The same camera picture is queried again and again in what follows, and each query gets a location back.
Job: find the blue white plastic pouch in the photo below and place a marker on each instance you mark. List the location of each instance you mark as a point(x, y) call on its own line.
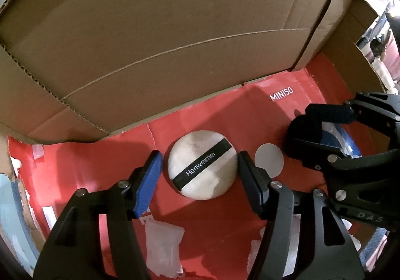
point(333, 134)

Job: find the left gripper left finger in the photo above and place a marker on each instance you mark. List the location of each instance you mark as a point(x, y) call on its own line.
point(73, 248)

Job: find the beige round powder puff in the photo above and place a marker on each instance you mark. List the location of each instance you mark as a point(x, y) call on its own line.
point(202, 165)

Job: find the blue knitted blanket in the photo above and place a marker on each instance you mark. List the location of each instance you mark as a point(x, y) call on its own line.
point(371, 252)

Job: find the cardboard box red lining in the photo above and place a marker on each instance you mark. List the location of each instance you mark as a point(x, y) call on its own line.
point(82, 69)

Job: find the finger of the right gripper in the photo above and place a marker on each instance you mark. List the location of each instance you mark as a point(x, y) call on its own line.
point(376, 110)
point(306, 141)

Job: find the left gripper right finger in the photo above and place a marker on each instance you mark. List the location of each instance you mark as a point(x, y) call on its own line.
point(304, 238)

